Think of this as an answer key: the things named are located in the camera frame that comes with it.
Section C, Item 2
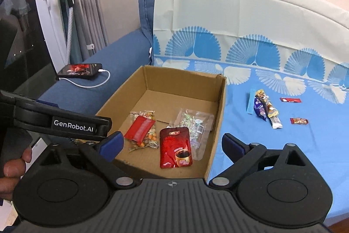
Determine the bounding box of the clear peanut packet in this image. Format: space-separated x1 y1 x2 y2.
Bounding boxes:
129 111 159 153

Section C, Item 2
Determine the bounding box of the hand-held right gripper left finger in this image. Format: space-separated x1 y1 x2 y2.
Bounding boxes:
38 131 137 190

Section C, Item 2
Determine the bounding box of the clear candy bag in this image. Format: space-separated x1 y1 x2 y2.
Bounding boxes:
169 108 215 160

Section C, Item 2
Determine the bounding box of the blue denim sofa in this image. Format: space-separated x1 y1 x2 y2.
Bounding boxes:
37 0 159 113

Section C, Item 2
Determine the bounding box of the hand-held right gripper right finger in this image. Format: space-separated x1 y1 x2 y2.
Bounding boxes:
209 133 309 190

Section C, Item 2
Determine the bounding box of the braided steamer hose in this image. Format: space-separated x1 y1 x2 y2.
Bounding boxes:
65 6 75 66

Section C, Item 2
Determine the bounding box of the purple chocolate bar wrapper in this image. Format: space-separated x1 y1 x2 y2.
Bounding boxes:
253 97 268 121

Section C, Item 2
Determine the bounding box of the gold snack bar wrapper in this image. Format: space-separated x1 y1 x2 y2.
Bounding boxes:
256 89 279 117

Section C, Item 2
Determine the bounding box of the grey curtain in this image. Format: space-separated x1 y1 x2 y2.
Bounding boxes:
65 0 109 61

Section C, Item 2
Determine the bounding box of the cardboard box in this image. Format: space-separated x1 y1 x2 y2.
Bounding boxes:
95 65 227 181

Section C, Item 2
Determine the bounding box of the blue fan-print sheet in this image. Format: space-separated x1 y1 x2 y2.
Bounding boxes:
151 0 349 225

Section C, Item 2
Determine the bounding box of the black smartphone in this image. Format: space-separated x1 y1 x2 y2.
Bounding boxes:
56 63 103 81

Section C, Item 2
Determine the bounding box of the white window frame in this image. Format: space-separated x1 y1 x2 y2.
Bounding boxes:
30 0 71 74

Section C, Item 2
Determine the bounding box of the person's left hand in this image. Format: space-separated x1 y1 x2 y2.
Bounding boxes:
0 147 34 201

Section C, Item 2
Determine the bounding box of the red coffee pouch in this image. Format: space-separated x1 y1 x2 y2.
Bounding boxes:
159 126 195 169

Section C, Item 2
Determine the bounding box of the silver white snack bar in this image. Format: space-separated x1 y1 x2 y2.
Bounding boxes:
269 113 282 129

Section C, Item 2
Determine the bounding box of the white charging cable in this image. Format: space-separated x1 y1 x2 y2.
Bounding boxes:
60 68 111 89

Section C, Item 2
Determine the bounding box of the blue stick packet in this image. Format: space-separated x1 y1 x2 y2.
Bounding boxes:
246 89 256 115

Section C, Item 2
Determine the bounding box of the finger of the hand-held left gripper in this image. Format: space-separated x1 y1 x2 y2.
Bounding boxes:
35 100 59 113

